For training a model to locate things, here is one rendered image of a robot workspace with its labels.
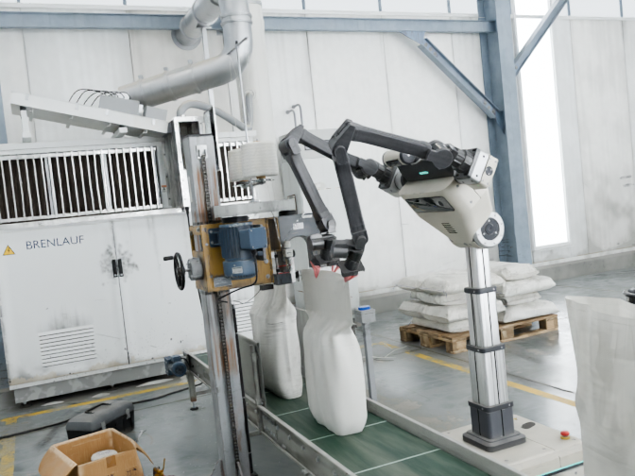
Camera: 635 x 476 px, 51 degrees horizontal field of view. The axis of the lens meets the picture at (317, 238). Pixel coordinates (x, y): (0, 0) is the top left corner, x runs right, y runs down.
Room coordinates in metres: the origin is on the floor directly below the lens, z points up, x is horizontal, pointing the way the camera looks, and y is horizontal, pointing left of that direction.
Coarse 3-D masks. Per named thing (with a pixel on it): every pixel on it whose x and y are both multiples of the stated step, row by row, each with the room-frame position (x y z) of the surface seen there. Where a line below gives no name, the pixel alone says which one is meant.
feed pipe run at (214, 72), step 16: (208, 0) 5.88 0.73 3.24; (224, 0) 5.47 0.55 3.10; (240, 0) 5.47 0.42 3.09; (192, 16) 6.38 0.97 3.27; (208, 16) 6.16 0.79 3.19; (224, 16) 5.46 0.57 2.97; (240, 16) 5.45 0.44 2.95; (176, 32) 7.02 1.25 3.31; (192, 32) 6.67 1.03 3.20; (224, 32) 5.50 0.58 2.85; (240, 32) 5.44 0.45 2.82; (192, 48) 7.14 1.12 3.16; (224, 48) 5.49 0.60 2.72; (240, 48) 5.45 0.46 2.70; (208, 64) 5.47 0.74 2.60; (224, 64) 5.45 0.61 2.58; (240, 64) 5.48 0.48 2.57; (208, 80) 5.49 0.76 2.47; (224, 80) 5.51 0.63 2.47
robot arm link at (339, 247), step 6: (336, 240) 2.57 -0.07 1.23; (342, 240) 2.57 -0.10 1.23; (348, 240) 2.58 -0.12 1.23; (360, 240) 2.52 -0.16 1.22; (366, 240) 2.52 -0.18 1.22; (336, 246) 2.55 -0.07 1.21; (342, 246) 2.55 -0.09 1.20; (348, 246) 2.56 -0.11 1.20; (354, 246) 2.55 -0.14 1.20; (360, 246) 2.54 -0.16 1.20; (336, 252) 2.55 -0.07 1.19; (342, 252) 2.55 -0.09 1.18; (342, 258) 2.57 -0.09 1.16
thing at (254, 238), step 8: (240, 232) 2.87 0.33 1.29; (248, 232) 2.83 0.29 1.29; (256, 232) 2.86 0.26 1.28; (264, 232) 2.89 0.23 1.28; (240, 240) 2.87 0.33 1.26; (248, 240) 2.84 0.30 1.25; (256, 240) 2.86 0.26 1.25; (264, 240) 2.89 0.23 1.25; (248, 248) 2.85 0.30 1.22; (256, 248) 2.86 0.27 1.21
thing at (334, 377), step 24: (312, 288) 3.04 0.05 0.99; (336, 288) 2.78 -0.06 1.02; (312, 312) 3.09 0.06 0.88; (336, 312) 2.80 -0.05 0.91; (312, 336) 2.93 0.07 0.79; (336, 336) 2.78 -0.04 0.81; (312, 360) 2.93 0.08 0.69; (336, 360) 2.76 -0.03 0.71; (360, 360) 2.80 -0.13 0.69; (312, 384) 2.97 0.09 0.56; (336, 384) 2.77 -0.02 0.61; (360, 384) 2.79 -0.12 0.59; (312, 408) 2.99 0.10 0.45; (336, 408) 2.77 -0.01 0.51; (360, 408) 2.78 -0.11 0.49; (336, 432) 2.79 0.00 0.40
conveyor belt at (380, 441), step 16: (304, 384) 3.65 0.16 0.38; (272, 400) 3.41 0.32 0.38; (288, 400) 3.38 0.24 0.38; (304, 400) 3.35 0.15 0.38; (288, 416) 3.12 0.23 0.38; (304, 416) 3.09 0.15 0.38; (368, 416) 3.00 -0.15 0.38; (304, 432) 2.88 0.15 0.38; (320, 432) 2.86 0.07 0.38; (368, 432) 2.80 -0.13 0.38; (384, 432) 2.78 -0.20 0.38; (400, 432) 2.76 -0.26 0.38; (320, 448) 2.67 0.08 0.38; (336, 448) 2.65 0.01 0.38; (352, 448) 2.63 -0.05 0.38; (368, 448) 2.62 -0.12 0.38; (384, 448) 2.60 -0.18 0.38; (400, 448) 2.58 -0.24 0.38; (416, 448) 2.56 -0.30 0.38; (432, 448) 2.55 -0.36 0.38; (352, 464) 2.47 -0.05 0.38; (368, 464) 2.46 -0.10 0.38; (384, 464) 2.44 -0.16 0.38; (400, 464) 2.42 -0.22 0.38; (416, 464) 2.41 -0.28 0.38; (432, 464) 2.39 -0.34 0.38; (448, 464) 2.38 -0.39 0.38; (464, 464) 2.36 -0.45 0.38
